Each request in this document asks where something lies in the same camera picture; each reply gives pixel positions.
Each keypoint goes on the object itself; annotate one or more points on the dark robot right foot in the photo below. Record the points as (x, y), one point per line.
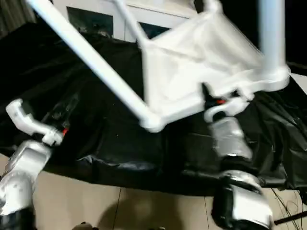
(158, 228)

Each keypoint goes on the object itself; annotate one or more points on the black stand bar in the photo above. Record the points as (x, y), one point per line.
(291, 218)

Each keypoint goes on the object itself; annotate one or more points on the white plastic table top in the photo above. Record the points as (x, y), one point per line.
(192, 60)

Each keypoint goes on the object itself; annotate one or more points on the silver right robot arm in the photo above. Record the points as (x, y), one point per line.
(230, 139)

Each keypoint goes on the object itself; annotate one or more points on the white plastic table leg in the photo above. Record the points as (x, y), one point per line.
(91, 57)
(272, 36)
(132, 21)
(212, 3)

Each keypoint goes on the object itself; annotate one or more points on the white cabinet with glass doors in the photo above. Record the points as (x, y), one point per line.
(156, 14)

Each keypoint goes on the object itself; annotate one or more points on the black plastic mat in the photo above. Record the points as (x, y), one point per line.
(96, 148)

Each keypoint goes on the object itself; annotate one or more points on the dark cabinet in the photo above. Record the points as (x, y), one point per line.
(297, 28)

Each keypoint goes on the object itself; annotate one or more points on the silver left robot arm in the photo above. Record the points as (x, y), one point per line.
(24, 158)

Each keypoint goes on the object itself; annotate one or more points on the grey curtain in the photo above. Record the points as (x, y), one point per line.
(12, 14)

